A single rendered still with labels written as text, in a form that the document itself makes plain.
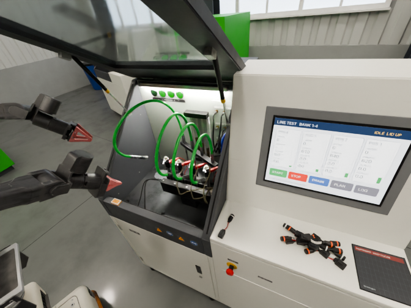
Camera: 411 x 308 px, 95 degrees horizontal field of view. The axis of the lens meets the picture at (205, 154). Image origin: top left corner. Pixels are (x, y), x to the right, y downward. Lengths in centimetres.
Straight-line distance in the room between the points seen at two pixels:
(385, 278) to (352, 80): 66
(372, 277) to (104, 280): 186
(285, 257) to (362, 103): 59
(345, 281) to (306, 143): 48
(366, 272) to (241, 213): 47
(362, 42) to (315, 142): 380
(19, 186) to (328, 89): 90
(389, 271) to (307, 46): 397
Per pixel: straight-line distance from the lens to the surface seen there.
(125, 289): 201
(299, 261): 88
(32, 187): 64
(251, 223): 92
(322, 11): 441
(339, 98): 76
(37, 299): 132
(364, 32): 449
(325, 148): 80
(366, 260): 97
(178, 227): 97
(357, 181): 87
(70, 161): 69
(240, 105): 78
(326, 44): 450
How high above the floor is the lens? 176
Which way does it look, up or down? 38 degrees down
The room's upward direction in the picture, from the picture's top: 7 degrees counter-clockwise
